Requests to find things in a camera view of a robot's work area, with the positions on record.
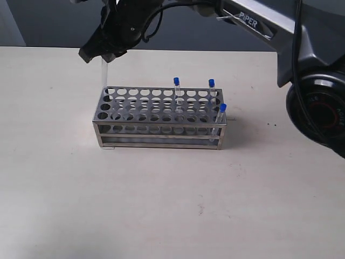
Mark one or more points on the stainless steel test tube rack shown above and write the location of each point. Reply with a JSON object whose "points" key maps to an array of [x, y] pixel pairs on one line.
{"points": [[146, 117]]}

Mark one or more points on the blue capped tube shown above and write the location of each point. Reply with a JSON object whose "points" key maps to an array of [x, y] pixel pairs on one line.
{"points": [[212, 92], [219, 118], [177, 95], [104, 72]]}

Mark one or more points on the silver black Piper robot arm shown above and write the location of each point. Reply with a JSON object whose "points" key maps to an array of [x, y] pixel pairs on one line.
{"points": [[309, 43]]}

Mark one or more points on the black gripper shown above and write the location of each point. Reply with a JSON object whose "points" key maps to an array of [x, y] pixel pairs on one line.
{"points": [[121, 27]]}

